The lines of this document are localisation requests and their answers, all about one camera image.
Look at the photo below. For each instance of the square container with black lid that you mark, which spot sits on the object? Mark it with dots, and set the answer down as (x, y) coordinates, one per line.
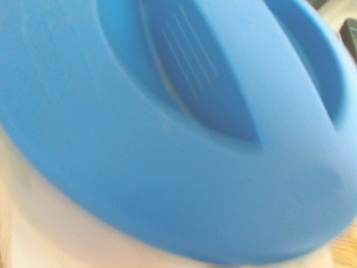
(350, 36)

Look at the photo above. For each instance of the clear pitcher with blue lid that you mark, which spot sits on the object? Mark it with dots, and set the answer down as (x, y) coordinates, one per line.
(167, 153)

